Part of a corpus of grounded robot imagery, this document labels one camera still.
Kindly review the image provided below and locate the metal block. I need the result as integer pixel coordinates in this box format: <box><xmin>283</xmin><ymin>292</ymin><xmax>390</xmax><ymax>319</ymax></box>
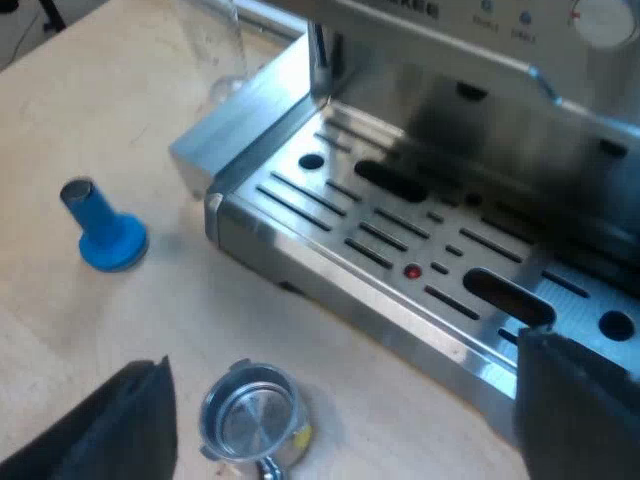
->
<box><xmin>168</xmin><ymin>31</ymin><xmax>321</xmax><ymax>197</ymax></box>

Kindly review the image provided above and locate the steel espresso machine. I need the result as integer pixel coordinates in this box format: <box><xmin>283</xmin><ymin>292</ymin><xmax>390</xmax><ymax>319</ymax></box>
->
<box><xmin>203</xmin><ymin>0</ymin><xmax>640</xmax><ymax>442</ymax></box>

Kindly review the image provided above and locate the bright blue tamper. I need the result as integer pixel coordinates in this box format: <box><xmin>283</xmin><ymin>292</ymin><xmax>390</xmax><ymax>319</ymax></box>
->
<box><xmin>59</xmin><ymin>177</ymin><xmax>150</xmax><ymax>273</ymax></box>

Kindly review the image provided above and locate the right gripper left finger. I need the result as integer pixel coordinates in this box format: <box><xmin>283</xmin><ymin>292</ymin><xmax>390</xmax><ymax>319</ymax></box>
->
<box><xmin>0</xmin><ymin>354</ymin><xmax>179</xmax><ymax>480</ymax></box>

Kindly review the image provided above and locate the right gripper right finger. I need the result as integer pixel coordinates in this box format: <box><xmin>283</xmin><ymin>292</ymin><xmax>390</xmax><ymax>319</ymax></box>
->
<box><xmin>514</xmin><ymin>326</ymin><xmax>640</xmax><ymax>480</ymax></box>

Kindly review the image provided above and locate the clear measuring glass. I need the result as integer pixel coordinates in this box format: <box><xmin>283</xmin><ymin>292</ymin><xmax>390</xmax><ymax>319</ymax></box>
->
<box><xmin>175</xmin><ymin>0</ymin><xmax>250</xmax><ymax>99</ymax></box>

